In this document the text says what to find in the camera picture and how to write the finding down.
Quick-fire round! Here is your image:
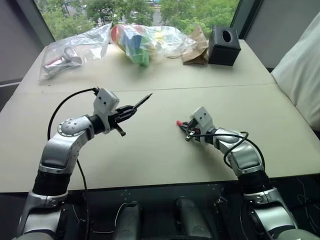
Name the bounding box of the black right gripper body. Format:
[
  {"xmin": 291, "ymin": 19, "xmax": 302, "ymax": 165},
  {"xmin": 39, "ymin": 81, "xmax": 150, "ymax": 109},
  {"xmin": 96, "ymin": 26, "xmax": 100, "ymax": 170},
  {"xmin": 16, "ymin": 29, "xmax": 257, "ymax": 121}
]
[{"xmin": 184, "ymin": 119, "xmax": 202, "ymax": 143}]

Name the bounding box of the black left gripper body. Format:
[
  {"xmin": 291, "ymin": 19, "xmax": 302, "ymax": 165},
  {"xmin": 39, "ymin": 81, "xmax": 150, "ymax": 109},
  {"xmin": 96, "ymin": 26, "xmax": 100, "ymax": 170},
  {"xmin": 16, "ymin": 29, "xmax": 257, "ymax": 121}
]
[{"xmin": 108, "ymin": 106, "xmax": 127, "ymax": 138}]

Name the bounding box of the green block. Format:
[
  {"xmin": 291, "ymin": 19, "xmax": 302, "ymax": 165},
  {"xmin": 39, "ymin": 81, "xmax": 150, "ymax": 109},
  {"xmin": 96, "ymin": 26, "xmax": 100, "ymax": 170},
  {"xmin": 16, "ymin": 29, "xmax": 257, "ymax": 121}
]
[{"xmin": 129, "ymin": 46, "xmax": 151, "ymax": 67}]

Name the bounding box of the blue block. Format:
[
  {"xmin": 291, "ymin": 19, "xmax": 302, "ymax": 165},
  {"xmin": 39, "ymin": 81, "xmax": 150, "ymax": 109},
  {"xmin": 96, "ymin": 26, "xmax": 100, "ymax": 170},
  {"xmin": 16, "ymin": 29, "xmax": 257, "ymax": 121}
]
[{"xmin": 123, "ymin": 29, "xmax": 151, "ymax": 52}]

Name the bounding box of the red and orange toy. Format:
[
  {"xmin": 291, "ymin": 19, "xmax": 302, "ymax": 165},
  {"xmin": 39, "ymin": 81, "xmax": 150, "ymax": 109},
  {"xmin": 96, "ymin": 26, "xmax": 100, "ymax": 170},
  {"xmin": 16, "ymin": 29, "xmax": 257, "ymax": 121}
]
[{"xmin": 110, "ymin": 24, "xmax": 127, "ymax": 49}]

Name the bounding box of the brown paper bag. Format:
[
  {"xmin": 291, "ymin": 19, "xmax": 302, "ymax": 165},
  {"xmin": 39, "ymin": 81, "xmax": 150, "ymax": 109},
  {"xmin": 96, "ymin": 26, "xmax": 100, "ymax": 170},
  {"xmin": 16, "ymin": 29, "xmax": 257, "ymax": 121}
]
[{"xmin": 181, "ymin": 23, "xmax": 210, "ymax": 66}]

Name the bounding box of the silver metal can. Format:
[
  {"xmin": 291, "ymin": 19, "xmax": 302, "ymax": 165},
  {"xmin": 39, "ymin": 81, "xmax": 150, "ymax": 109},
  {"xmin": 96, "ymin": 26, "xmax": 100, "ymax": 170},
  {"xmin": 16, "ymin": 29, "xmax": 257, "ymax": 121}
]
[{"xmin": 63, "ymin": 46, "xmax": 84, "ymax": 66}]

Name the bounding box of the yellow block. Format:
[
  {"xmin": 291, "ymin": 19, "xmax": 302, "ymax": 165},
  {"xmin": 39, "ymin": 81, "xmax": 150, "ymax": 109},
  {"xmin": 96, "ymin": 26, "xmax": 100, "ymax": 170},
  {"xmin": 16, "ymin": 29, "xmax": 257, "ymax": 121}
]
[{"xmin": 153, "ymin": 30, "xmax": 172, "ymax": 43}]

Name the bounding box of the clear plastic bag with blocks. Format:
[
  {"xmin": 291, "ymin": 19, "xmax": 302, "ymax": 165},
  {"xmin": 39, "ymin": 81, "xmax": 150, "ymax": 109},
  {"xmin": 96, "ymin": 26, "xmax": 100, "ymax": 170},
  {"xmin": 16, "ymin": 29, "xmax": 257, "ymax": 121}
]
[{"xmin": 109, "ymin": 23, "xmax": 199, "ymax": 68}]

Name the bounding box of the silver and red can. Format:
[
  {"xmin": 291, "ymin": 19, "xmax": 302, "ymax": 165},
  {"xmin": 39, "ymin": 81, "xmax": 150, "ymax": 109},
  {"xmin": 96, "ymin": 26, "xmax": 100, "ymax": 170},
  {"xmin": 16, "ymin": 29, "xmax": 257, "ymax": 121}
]
[{"xmin": 41, "ymin": 56, "xmax": 76, "ymax": 76}]

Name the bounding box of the black tissue box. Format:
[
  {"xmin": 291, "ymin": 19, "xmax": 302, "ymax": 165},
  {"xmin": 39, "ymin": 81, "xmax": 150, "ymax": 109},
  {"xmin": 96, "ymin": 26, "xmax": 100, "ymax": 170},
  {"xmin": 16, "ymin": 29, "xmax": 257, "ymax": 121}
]
[{"xmin": 207, "ymin": 24, "xmax": 242, "ymax": 67}]

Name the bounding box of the clear plastic bag with cans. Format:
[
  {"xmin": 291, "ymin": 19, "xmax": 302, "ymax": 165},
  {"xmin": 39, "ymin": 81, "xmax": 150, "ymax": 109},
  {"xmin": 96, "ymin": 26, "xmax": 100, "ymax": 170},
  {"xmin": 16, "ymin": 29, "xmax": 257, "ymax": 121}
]
[{"xmin": 37, "ymin": 22, "xmax": 113, "ymax": 86}]

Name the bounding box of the dark grey rounded shape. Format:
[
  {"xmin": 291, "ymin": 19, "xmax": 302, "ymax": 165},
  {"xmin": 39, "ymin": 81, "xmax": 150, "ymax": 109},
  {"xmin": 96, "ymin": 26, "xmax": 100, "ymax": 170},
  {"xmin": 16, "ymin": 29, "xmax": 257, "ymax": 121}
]
[{"xmin": 116, "ymin": 201, "xmax": 144, "ymax": 240}]

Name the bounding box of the white cushion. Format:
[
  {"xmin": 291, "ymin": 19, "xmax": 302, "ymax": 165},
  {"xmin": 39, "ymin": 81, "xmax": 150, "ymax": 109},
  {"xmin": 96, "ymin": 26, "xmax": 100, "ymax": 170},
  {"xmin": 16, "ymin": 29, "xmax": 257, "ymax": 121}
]
[{"xmin": 271, "ymin": 11, "xmax": 320, "ymax": 131}]

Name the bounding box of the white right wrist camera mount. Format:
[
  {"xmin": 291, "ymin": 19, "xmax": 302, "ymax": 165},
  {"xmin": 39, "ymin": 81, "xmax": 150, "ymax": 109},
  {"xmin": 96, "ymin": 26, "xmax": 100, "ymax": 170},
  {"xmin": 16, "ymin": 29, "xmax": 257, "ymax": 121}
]
[{"xmin": 191, "ymin": 106, "xmax": 216, "ymax": 146}]

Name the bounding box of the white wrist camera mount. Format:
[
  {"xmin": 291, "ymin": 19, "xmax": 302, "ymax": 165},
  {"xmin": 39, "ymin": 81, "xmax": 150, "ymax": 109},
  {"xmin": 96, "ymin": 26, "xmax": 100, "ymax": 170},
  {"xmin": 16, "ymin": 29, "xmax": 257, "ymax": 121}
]
[
  {"xmin": 92, "ymin": 87, "xmax": 120, "ymax": 135},
  {"xmin": 191, "ymin": 106, "xmax": 216, "ymax": 146}
]

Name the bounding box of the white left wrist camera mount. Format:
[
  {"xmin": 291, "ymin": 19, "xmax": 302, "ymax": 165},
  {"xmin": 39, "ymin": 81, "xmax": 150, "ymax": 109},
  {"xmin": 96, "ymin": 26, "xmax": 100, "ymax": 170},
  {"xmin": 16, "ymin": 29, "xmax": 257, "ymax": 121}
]
[{"xmin": 92, "ymin": 87, "xmax": 120, "ymax": 135}]

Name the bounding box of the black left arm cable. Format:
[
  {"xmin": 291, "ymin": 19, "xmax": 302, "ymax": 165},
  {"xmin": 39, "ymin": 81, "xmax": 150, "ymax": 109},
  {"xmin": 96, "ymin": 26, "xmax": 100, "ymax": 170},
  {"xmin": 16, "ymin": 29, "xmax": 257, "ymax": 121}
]
[{"xmin": 47, "ymin": 86, "xmax": 90, "ymax": 240}]

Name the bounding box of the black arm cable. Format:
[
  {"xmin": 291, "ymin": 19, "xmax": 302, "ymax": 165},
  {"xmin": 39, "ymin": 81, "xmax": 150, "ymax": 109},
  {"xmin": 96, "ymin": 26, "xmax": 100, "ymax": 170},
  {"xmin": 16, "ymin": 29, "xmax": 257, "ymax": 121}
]
[
  {"xmin": 198, "ymin": 130, "xmax": 266, "ymax": 173},
  {"xmin": 47, "ymin": 86, "xmax": 90, "ymax": 240}
]

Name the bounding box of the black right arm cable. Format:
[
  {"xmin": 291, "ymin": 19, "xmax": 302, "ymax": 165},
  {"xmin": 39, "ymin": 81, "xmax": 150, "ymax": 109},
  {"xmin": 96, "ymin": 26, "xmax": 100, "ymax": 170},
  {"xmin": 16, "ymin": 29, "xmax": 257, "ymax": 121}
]
[{"xmin": 198, "ymin": 130, "xmax": 266, "ymax": 173}]

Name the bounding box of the thin black wire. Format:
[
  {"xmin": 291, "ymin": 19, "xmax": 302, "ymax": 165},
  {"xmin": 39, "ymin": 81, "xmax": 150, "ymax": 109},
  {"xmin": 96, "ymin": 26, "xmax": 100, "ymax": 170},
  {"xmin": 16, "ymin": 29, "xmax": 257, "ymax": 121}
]
[{"xmin": 296, "ymin": 177, "xmax": 320, "ymax": 227}]

